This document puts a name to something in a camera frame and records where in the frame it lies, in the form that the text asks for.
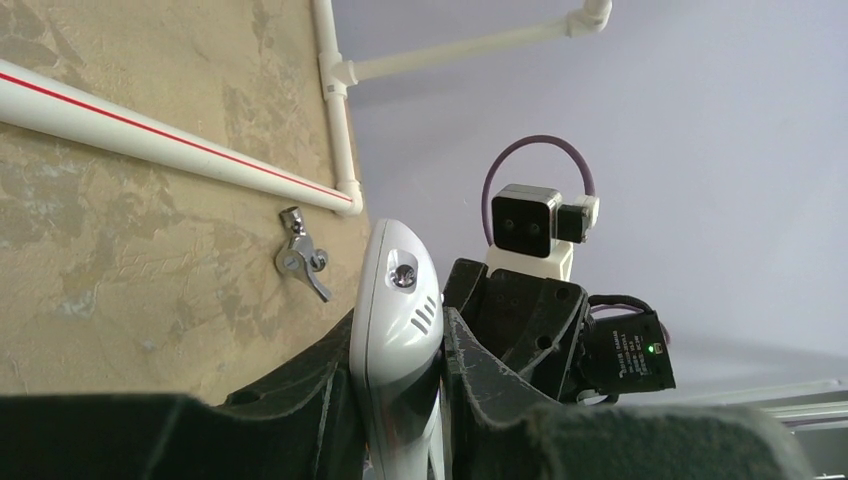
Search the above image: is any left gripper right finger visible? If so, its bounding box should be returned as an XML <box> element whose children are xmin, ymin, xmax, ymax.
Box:
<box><xmin>444</xmin><ymin>308</ymin><xmax>815</xmax><ymax>479</ymax></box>

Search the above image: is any white remote control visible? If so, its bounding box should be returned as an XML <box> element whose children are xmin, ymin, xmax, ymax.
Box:
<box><xmin>349</xmin><ymin>219</ymin><xmax>446</xmax><ymax>479</ymax></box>

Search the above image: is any aluminium rail frame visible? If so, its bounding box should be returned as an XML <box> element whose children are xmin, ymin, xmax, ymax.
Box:
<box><xmin>686</xmin><ymin>377</ymin><xmax>847</xmax><ymax>432</ymax></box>

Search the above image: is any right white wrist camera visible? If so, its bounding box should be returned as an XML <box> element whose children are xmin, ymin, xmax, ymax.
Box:
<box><xmin>485</xmin><ymin>184</ymin><xmax>600</xmax><ymax>281</ymax></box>

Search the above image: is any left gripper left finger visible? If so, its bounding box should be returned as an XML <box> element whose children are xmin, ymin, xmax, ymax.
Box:
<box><xmin>1</xmin><ymin>317</ymin><xmax>365</xmax><ymax>479</ymax></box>

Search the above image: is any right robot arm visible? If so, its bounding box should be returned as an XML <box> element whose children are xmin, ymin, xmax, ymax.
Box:
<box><xmin>443</xmin><ymin>259</ymin><xmax>676</xmax><ymax>404</ymax></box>

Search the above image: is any chrome metal faucet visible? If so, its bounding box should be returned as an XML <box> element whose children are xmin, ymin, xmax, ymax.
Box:
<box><xmin>274</xmin><ymin>206</ymin><xmax>332</xmax><ymax>303</ymax></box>

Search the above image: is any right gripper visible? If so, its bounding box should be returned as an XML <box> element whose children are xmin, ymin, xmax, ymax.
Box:
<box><xmin>443</xmin><ymin>258</ymin><xmax>589</xmax><ymax>401</ymax></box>

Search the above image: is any white PVC pipe frame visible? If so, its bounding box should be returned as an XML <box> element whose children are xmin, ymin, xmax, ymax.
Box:
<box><xmin>0</xmin><ymin>0</ymin><xmax>614</xmax><ymax>218</ymax></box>

